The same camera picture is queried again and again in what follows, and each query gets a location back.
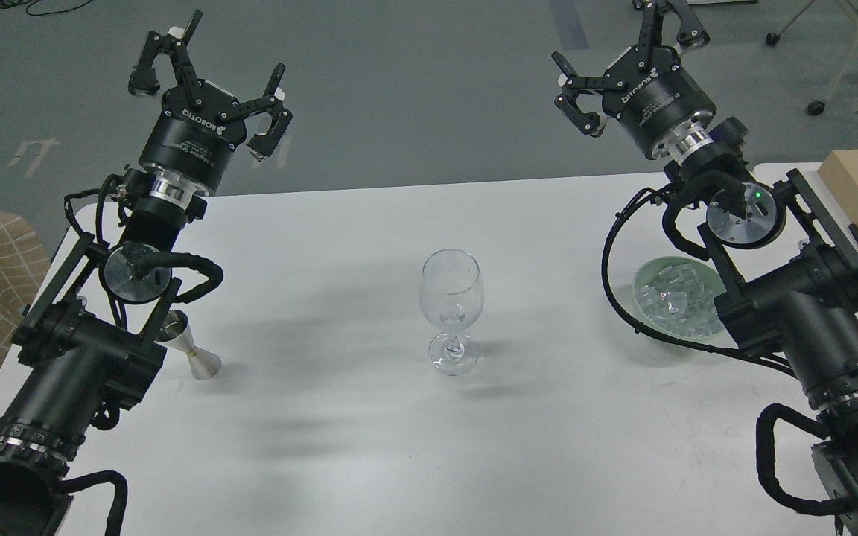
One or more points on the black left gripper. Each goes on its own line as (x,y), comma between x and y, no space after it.
(191,134)

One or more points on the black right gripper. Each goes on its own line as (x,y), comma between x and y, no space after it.
(660,104)

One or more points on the steel cocktail jigger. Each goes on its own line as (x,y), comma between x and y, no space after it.
(175,333)

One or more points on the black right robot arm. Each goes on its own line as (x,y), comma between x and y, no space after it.
(790,274)

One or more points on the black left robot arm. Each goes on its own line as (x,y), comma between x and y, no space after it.
(94,338)

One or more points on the green bowl of ice cubes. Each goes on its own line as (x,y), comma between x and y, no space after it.
(675,296)

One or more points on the clear wine glass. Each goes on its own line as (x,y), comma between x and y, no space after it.
(451,297)

